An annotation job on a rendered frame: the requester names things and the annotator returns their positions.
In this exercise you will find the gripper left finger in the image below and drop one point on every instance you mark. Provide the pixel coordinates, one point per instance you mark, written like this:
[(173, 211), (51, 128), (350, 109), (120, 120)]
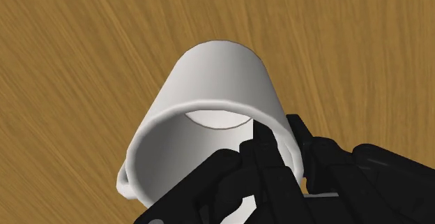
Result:
[(238, 179)]

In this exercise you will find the white mug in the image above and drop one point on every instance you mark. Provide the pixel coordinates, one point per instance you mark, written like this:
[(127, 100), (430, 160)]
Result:
[(217, 77)]

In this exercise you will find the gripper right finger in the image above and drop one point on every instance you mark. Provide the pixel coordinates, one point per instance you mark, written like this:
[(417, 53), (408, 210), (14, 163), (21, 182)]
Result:
[(356, 182)]

